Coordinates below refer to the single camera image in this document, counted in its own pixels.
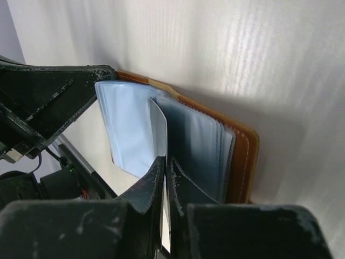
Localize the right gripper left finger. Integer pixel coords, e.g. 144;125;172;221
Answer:
116;156;165;258

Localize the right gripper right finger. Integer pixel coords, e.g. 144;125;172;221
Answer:
166;158;218;258

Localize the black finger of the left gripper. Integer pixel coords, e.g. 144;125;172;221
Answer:
1;57;116;159

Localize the brown leather card holder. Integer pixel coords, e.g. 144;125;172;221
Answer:
95;71;259;203

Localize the white credit card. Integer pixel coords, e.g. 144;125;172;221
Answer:
149;98;168;157

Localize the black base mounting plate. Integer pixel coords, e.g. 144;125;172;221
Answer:
39;135;117;200

